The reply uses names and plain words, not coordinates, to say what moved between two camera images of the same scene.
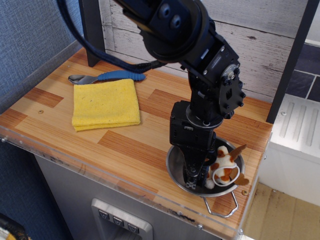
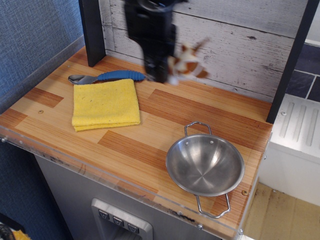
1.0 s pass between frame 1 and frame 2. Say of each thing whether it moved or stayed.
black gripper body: moved
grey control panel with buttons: stayed
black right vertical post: stayed
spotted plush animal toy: moved
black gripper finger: moved
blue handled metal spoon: stayed
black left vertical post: stayed
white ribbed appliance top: stayed
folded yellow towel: stayed
